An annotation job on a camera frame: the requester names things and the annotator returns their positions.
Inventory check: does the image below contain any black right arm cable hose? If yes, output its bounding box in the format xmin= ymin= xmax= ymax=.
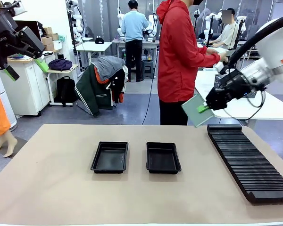
xmin=227 ymin=11 xmax=283 ymax=69

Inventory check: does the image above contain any white lab table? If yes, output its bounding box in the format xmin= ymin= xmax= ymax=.
xmin=75 ymin=41 xmax=113 ymax=71

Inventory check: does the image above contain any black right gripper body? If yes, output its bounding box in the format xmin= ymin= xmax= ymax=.
xmin=216 ymin=70 xmax=250 ymax=104

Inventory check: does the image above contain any white storage cabinet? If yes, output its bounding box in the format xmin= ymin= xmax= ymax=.
xmin=0 ymin=56 xmax=50 ymax=116

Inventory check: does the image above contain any grey plastic stool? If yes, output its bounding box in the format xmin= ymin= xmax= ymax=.
xmin=141 ymin=60 xmax=156 ymax=80

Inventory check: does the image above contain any person in red jacket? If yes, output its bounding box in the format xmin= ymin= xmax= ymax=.
xmin=155 ymin=0 xmax=208 ymax=126

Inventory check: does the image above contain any black backpack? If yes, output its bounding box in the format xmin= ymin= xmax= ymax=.
xmin=55 ymin=76 xmax=78 ymax=108

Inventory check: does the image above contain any small wooden rolling desk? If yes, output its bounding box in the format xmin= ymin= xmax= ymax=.
xmin=46 ymin=63 xmax=80 ymax=106

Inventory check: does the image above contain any seated person in beige shirt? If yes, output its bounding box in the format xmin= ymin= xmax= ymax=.
xmin=211 ymin=8 xmax=240 ymax=51

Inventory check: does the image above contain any mannequin with orange trousers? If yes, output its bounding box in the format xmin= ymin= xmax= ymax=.
xmin=0 ymin=81 xmax=18 ymax=158

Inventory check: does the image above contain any black slotted board rack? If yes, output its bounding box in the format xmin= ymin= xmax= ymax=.
xmin=207 ymin=124 xmax=283 ymax=204

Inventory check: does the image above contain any grey hoodie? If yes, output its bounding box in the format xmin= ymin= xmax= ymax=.
xmin=92 ymin=56 xmax=126 ymax=81

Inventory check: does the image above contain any dark green jacket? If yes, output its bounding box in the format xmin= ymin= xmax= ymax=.
xmin=75 ymin=63 xmax=114 ymax=118

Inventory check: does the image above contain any person's right hand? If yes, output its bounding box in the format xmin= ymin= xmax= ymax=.
xmin=216 ymin=52 xmax=229 ymax=64

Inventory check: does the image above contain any person's right forearm red sleeve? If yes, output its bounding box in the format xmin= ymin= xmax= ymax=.
xmin=197 ymin=53 xmax=221 ymax=69

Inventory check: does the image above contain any green perforated circuit board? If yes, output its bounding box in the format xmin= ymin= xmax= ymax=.
xmin=181 ymin=93 xmax=215 ymax=128

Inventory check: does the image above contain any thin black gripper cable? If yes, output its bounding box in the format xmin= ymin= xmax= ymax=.
xmin=223 ymin=89 xmax=266 ymax=121

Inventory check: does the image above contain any purple backpack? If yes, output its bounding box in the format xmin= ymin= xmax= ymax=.
xmin=48 ymin=58 xmax=73 ymax=72

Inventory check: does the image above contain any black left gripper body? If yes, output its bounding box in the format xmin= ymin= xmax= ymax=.
xmin=0 ymin=9 xmax=18 ymax=56

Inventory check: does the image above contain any black ESD tray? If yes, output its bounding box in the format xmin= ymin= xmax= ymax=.
xmin=146 ymin=142 xmax=182 ymax=174
xmin=90 ymin=141 xmax=129 ymax=174

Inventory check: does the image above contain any black monitor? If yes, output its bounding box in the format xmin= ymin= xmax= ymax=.
xmin=14 ymin=20 xmax=44 ymax=40

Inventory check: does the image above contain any orange black jacket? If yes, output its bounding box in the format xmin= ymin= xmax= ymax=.
xmin=94 ymin=67 xmax=125 ymax=104

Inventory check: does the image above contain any man in light blue sweater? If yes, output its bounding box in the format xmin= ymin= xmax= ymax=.
xmin=121 ymin=0 xmax=150 ymax=82

